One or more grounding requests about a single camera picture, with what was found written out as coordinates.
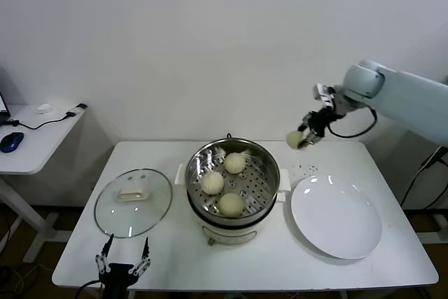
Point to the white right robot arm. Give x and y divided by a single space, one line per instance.
402 96

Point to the black laptop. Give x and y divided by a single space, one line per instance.
3 103

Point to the white side desk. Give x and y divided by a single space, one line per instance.
35 152

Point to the glass pot lid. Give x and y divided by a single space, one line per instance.
147 208

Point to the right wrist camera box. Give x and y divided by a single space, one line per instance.
323 95

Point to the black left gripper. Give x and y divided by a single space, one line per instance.
117 276

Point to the blue computer mouse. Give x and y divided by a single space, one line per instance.
12 141

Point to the stainless steel steamer basket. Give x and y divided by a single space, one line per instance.
266 173

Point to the white work table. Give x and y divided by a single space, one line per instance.
273 274

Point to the crumpled white tissue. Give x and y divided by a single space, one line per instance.
45 108

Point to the white round plate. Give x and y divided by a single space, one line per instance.
332 215

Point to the white steamed baozi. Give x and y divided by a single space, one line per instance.
293 139
234 163
231 204
213 183

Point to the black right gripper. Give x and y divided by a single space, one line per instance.
323 120

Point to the white electric cooker pot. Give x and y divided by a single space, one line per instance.
227 234

